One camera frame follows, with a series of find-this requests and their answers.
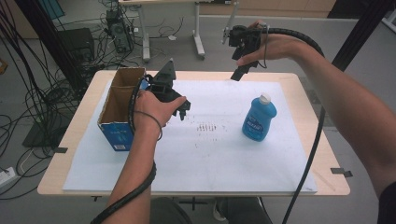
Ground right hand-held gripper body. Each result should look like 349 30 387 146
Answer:
221 23 271 69

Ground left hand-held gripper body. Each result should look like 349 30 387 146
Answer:
144 58 188 104

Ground blue bottle with white cap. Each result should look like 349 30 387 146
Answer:
241 92 278 143

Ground blue cardboard box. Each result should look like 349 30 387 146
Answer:
96 66 149 153

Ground person's left hand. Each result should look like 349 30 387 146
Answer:
133 90 188 139

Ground person's right hand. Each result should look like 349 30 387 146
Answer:
235 20 309 68

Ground white desk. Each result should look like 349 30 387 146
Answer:
118 0 241 62

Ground wooden cabinet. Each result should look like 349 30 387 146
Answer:
199 0 338 19

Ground white paper sheet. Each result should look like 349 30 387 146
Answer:
62 78 318 195

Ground black computer tower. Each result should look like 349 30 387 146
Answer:
105 8 134 54

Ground grey floor mat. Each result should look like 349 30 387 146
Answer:
299 77 326 127

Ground person's left leg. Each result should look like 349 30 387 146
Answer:
148 197 194 224

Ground person's leg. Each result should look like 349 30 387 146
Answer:
222 196 275 224
148 197 194 224

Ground white shoe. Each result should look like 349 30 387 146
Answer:
212 199 228 223

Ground person's right leg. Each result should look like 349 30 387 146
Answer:
222 196 275 224

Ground white power strip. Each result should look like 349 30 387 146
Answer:
0 166 17 189

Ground black sleeve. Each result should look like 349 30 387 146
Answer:
377 181 396 224

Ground thin right wrist cord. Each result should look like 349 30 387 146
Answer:
257 23 271 70

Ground thin wrist cord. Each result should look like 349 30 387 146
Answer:
257 23 271 70
134 109 163 142

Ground thin left wrist cord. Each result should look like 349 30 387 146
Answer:
134 109 163 142

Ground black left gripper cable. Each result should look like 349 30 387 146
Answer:
90 74 157 224

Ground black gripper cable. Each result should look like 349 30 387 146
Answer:
262 27 327 224
90 74 157 224

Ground black table frame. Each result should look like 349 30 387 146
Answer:
178 196 209 212

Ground tangle of black cables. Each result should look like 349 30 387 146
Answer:
0 0 108 201

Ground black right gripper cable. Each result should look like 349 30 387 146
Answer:
262 27 327 224

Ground black metal post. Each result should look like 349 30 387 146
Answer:
331 0 396 73
13 0 89 91

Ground black stand base plate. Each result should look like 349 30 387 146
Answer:
21 119 70 149

